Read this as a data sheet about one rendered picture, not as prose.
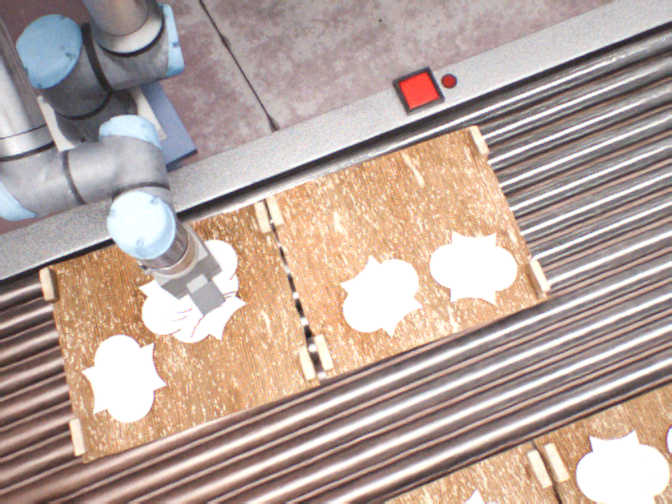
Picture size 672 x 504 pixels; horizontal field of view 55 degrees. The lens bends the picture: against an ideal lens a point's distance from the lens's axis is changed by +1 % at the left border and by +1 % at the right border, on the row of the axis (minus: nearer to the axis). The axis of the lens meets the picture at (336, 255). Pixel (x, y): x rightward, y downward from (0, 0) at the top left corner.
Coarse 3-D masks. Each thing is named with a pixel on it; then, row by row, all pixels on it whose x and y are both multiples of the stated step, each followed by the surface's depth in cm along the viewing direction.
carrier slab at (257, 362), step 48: (240, 240) 115; (96, 288) 114; (240, 288) 113; (288, 288) 112; (96, 336) 111; (144, 336) 111; (240, 336) 110; (288, 336) 110; (192, 384) 109; (240, 384) 108; (288, 384) 108; (96, 432) 107; (144, 432) 107
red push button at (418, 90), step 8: (408, 80) 123; (416, 80) 123; (424, 80) 123; (400, 88) 123; (408, 88) 122; (416, 88) 122; (424, 88) 122; (432, 88) 122; (408, 96) 122; (416, 96) 122; (424, 96) 122; (432, 96) 122; (408, 104) 122; (416, 104) 122
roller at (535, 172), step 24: (648, 120) 120; (576, 144) 120; (600, 144) 119; (624, 144) 120; (528, 168) 119; (552, 168) 119; (504, 192) 118; (48, 360) 112; (0, 384) 111; (24, 384) 112
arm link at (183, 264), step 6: (192, 240) 90; (192, 246) 90; (186, 252) 88; (192, 252) 90; (186, 258) 88; (192, 258) 91; (180, 264) 88; (186, 264) 90; (156, 270) 88; (162, 270) 88; (168, 270) 88; (174, 270) 89; (180, 270) 90
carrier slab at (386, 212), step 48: (432, 144) 119; (288, 192) 117; (336, 192) 117; (384, 192) 116; (432, 192) 116; (480, 192) 116; (288, 240) 115; (336, 240) 114; (384, 240) 114; (432, 240) 114; (336, 288) 112; (432, 288) 112; (528, 288) 111; (336, 336) 110; (384, 336) 110; (432, 336) 109
